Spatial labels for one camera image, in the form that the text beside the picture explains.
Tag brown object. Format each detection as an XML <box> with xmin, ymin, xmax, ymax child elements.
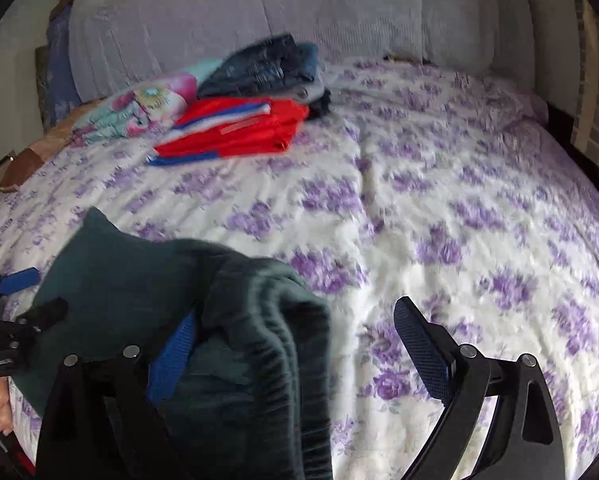
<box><xmin>0</xmin><ymin>100</ymin><xmax>100</xmax><ymax>193</ymax></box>

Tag red garment with striped trim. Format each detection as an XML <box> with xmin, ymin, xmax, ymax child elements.
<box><xmin>147</xmin><ymin>97</ymin><xmax>311</xmax><ymax>167</ymax></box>

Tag person's left hand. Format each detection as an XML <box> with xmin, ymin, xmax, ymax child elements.
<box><xmin>0</xmin><ymin>380</ymin><xmax>16</xmax><ymax>436</ymax></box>

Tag purple floral bedspread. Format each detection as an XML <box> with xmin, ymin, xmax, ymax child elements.
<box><xmin>0</xmin><ymin>57</ymin><xmax>599</xmax><ymax>480</ymax></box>

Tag folded blue jeans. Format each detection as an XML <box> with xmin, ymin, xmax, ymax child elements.
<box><xmin>197</xmin><ymin>34</ymin><xmax>321</xmax><ymax>100</ymax></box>

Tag folded dark garment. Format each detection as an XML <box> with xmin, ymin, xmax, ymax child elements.
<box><xmin>307</xmin><ymin>91</ymin><xmax>333</xmax><ymax>120</ymax></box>

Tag checked curtain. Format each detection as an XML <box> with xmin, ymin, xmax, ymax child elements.
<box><xmin>572</xmin><ymin>0</ymin><xmax>599</xmax><ymax>161</ymax></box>

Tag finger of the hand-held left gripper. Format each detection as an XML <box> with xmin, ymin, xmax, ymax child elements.
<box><xmin>0</xmin><ymin>267</ymin><xmax>40</xmax><ymax>302</ymax></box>
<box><xmin>17</xmin><ymin>297</ymin><xmax>70</xmax><ymax>333</ymax></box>

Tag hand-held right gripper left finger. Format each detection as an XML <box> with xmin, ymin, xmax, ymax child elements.
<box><xmin>36</xmin><ymin>310</ymin><xmax>200</xmax><ymax>480</ymax></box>

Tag folded grey garment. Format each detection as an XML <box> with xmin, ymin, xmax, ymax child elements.
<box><xmin>290</xmin><ymin>77</ymin><xmax>330</xmax><ymax>103</ymax></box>

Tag pastel floral folded garment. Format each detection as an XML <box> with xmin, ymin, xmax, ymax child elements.
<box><xmin>70</xmin><ymin>57</ymin><xmax>225</xmax><ymax>146</ymax></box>

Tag teal fleece pants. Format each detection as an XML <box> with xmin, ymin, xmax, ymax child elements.
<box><xmin>10</xmin><ymin>206</ymin><xmax>334</xmax><ymax>480</ymax></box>

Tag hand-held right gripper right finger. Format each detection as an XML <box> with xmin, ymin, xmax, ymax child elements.
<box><xmin>393</xmin><ymin>296</ymin><xmax>566</xmax><ymax>480</ymax></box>

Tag blue patterned cushion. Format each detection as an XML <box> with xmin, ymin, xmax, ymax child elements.
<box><xmin>44</xmin><ymin>10</ymin><xmax>80</xmax><ymax>121</ymax></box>

